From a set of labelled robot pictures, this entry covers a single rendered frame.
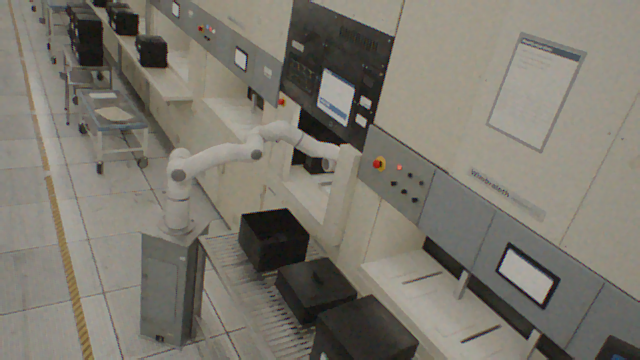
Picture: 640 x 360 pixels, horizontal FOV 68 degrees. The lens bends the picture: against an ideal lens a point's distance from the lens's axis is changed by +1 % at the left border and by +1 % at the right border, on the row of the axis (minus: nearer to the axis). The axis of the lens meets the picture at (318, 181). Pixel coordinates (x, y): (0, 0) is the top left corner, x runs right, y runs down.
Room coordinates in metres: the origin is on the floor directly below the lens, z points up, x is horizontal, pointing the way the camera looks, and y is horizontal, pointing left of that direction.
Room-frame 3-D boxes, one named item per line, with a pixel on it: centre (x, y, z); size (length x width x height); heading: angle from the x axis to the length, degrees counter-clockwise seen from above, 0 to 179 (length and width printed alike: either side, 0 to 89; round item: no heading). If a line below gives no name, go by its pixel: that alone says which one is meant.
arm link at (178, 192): (2.12, 0.71, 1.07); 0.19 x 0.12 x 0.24; 16
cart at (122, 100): (4.14, 2.06, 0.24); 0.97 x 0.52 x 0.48; 39
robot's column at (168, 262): (2.08, 0.70, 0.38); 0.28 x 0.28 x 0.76; 82
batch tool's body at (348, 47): (2.66, -0.26, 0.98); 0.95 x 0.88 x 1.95; 127
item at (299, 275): (1.75, -0.09, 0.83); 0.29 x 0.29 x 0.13; 36
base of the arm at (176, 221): (2.08, 0.70, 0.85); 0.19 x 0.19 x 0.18
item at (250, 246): (2.02, 0.17, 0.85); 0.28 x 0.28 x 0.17; 35
